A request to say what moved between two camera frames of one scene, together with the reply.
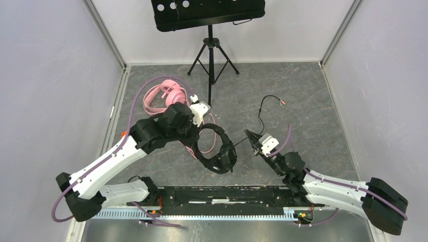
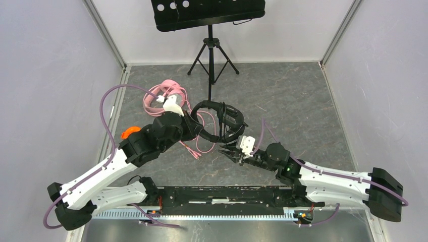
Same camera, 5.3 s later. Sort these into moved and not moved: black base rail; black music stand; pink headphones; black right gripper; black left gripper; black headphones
Moved: black headphones; black right gripper
Not moved: pink headphones; black music stand; black left gripper; black base rail
